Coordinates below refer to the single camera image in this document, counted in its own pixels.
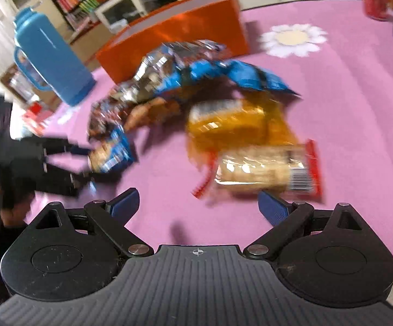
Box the orange cardboard box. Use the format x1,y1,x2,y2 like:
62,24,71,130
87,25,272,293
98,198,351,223
95,0,250,84

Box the yellow snack packet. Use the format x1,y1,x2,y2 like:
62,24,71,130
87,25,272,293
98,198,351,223
186,98,299,164

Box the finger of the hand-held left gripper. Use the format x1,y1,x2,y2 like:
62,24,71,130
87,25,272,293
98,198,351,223
42,137,94,159
43,162,97,198

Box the clear cracker packet red ends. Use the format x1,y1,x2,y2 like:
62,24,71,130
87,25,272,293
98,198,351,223
191,139,323,202

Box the white glass door cabinet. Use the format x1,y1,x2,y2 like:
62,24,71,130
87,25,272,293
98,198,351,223
95,0,149,28

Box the clear brown pastry packet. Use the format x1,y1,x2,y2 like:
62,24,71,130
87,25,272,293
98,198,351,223
123,97,183,131

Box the silver blue snack packet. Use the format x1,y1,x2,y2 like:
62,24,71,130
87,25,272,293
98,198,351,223
145,40,228,70

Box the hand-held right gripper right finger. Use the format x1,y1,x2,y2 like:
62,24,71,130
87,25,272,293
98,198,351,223
243,191,365,259

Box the silver foil snack packet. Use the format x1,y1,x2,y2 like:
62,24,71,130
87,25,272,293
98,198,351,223
113,52,180,104

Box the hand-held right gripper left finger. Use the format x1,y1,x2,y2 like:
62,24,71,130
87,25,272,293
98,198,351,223
27,187,154,257

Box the dark brown snack packet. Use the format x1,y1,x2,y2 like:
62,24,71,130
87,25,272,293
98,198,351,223
88,95,132,140

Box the bookshelf with books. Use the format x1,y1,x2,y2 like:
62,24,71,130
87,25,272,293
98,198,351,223
35,0,113,32

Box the person's left hand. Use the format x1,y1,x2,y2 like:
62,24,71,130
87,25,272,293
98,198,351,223
0,175,28,230

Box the blue thermos flask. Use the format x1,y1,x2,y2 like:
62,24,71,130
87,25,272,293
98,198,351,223
13,7,97,107

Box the blue cookie packet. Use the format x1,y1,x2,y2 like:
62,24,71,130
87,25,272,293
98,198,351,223
88,127,137,174

